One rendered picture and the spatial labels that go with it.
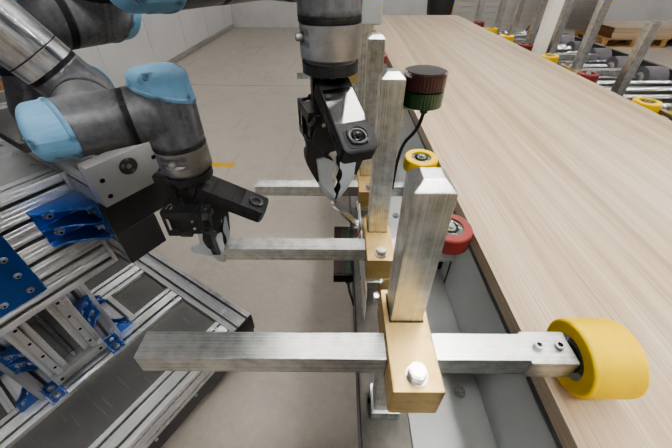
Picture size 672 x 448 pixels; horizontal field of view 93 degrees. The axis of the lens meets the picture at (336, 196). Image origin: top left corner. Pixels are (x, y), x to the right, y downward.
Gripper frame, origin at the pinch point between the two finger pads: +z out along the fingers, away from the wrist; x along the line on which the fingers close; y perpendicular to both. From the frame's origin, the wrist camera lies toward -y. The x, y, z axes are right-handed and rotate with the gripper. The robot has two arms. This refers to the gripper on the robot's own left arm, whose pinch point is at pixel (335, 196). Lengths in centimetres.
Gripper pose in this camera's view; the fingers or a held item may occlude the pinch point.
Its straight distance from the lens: 50.6
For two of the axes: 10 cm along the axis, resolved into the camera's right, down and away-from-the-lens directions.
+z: 0.0, 8.0, 6.0
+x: -9.4, 2.0, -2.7
